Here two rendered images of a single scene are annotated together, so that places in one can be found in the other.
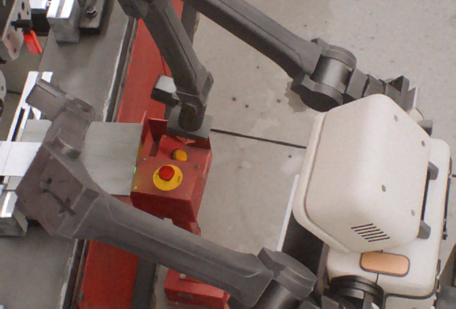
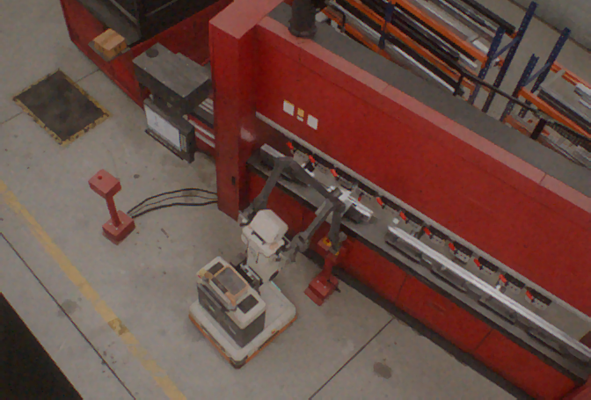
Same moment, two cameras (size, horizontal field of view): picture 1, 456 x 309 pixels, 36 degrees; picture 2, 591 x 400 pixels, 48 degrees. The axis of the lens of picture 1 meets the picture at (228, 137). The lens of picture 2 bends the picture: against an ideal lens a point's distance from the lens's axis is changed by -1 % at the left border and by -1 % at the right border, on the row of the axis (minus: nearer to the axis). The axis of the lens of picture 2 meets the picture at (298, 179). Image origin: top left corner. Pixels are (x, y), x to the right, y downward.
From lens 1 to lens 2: 4.10 m
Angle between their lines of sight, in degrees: 54
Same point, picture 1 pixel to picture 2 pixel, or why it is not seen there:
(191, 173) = (324, 248)
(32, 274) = (314, 194)
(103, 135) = not seen: hidden behind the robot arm
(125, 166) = not seen: hidden behind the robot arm
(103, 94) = (361, 232)
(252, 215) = (337, 318)
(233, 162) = (364, 325)
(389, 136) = (268, 224)
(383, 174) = (262, 218)
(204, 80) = (331, 236)
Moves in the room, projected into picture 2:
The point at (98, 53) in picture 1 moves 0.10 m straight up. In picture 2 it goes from (377, 238) to (380, 231)
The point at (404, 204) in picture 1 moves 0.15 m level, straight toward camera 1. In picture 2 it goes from (256, 222) to (244, 207)
